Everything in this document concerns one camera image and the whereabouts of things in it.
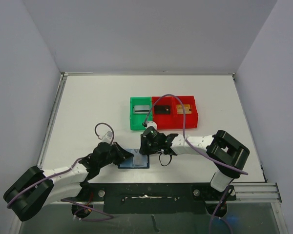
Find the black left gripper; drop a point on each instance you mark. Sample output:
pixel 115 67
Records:
pixel 122 153

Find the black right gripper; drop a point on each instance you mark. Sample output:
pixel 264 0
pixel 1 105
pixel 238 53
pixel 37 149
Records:
pixel 144 146

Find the blue leather card holder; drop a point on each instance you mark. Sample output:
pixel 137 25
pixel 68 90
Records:
pixel 127 164

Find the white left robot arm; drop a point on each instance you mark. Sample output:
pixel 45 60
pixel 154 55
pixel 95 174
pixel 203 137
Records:
pixel 37 188

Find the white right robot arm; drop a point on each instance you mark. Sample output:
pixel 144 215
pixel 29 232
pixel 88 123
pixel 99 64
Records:
pixel 227 153

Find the black credit card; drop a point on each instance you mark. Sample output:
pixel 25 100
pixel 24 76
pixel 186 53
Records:
pixel 162 110

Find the gold credit card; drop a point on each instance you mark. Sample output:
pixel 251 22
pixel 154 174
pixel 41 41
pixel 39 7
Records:
pixel 186 108

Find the middle red plastic bin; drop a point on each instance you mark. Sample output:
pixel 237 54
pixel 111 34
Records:
pixel 165 121

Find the red plastic bin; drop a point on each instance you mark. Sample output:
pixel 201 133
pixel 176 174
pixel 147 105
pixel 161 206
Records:
pixel 165 121
pixel 191 119

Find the green plastic bin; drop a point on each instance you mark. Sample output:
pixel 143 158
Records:
pixel 136 121

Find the right red plastic bin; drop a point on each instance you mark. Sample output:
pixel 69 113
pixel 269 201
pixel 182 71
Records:
pixel 191 119

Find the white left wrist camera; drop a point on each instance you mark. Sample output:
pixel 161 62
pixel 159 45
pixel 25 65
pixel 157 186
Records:
pixel 108 137

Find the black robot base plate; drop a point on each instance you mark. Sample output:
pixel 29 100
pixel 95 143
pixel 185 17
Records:
pixel 153 198

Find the aluminium table edge rail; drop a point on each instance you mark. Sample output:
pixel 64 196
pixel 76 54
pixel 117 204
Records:
pixel 53 115

